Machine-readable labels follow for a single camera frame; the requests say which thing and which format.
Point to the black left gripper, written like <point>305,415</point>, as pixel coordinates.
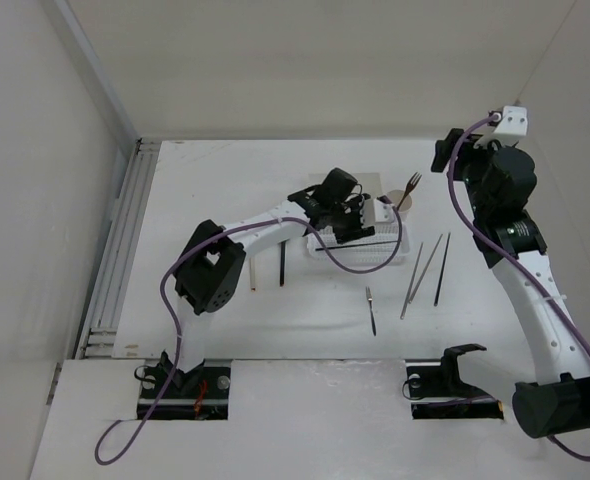
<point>357,230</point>

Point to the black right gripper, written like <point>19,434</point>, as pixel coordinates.
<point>469,149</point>

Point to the black chopstick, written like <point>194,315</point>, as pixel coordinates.
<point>351,246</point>
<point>442,271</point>

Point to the brown wooden fork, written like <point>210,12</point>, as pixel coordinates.
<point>409,188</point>

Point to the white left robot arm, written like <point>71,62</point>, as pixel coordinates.
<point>205,276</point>

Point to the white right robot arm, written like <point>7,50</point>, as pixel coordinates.
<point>554,397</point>

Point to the white square box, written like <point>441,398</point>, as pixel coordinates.
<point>370,181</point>

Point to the white paper cup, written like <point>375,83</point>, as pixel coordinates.
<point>394,196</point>

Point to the white perforated basket tray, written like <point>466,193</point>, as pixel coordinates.
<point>369,256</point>

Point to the black spoon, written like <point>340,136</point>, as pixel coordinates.
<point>282,263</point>

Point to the small metal fork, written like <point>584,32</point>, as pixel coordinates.
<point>369,298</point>

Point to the beige wooden spoon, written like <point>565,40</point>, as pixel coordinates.
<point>252,274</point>

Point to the metal chopstick left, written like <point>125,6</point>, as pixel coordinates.
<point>411,281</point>

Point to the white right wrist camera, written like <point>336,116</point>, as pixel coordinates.
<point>513,125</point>

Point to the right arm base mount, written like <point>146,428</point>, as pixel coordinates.
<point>436,392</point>

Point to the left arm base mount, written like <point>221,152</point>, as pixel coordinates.
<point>199,395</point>

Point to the aluminium rail frame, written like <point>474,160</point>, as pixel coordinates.
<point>95,334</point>

